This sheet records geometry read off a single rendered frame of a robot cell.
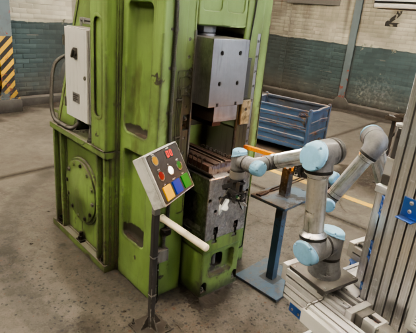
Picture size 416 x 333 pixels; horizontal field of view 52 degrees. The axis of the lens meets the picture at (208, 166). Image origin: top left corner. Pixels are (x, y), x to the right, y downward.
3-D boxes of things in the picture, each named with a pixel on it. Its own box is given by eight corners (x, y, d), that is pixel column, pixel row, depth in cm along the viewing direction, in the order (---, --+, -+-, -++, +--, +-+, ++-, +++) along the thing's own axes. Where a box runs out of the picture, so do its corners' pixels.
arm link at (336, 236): (346, 255, 193) (352, 229, 189) (329, 264, 185) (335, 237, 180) (324, 244, 202) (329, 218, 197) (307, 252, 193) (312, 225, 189)
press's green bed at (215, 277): (236, 281, 322) (243, 227, 306) (199, 300, 298) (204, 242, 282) (190, 249, 360) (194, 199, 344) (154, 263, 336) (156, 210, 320)
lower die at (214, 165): (230, 170, 285) (231, 158, 282) (208, 176, 272) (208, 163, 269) (191, 152, 314) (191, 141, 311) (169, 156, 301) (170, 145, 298)
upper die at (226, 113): (236, 119, 273) (237, 104, 270) (212, 122, 260) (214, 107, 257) (194, 105, 302) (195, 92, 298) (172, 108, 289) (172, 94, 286)
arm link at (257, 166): (273, 160, 202) (256, 152, 210) (257, 163, 195) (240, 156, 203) (271, 175, 205) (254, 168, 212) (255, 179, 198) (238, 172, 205)
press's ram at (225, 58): (251, 103, 278) (259, 39, 264) (208, 108, 253) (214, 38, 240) (209, 91, 307) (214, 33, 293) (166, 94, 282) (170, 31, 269)
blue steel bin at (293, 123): (325, 148, 680) (333, 104, 655) (304, 159, 619) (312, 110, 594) (260, 131, 745) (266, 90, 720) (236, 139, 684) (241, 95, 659)
